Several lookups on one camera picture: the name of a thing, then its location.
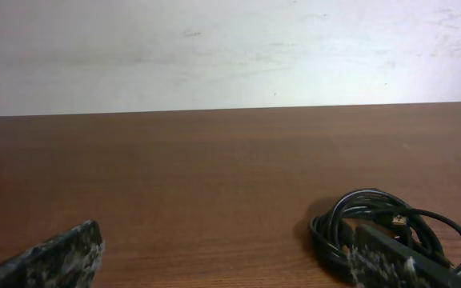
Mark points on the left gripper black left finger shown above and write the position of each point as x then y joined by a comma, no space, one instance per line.
70,259

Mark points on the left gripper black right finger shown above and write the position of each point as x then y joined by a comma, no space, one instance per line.
378,261

